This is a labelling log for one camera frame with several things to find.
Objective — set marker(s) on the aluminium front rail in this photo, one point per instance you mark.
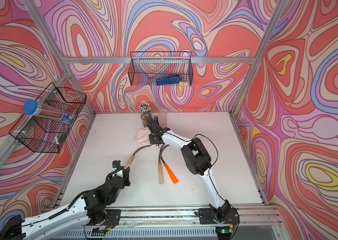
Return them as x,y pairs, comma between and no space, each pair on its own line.
185,215

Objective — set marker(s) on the pink terry rag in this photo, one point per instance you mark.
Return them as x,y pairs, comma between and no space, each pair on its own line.
143,138

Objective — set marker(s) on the blue tool in basket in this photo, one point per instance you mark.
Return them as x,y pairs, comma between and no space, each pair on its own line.
169,80

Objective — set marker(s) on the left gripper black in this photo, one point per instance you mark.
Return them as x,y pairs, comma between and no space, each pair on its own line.
126,176

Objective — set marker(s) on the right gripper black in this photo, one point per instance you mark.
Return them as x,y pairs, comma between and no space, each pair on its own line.
152,140

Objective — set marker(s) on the black wire basket left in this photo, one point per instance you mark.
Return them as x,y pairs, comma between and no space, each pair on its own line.
43,135

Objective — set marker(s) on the yellow item in basket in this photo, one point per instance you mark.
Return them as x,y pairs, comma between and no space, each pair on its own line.
183,84

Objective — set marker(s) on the cup of coloured pencils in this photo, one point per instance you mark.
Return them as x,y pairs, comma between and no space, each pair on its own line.
146,113

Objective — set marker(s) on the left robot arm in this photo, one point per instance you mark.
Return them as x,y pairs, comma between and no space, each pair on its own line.
87,208

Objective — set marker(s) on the orange handle sickle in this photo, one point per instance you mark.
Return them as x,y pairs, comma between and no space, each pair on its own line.
170,172

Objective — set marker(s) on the black wire basket back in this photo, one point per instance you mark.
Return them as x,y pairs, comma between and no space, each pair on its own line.
146,66

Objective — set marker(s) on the black wire basket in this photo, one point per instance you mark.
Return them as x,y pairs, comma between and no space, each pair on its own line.
43,135
146,66

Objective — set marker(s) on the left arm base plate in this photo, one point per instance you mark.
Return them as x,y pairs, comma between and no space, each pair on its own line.
107,217

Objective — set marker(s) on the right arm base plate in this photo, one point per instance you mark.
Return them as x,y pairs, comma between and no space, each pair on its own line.
208,216

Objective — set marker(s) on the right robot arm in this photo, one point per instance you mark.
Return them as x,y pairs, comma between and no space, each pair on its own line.
199,163

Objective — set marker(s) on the blue cap pencil tube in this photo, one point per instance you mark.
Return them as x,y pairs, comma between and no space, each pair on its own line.
40,110

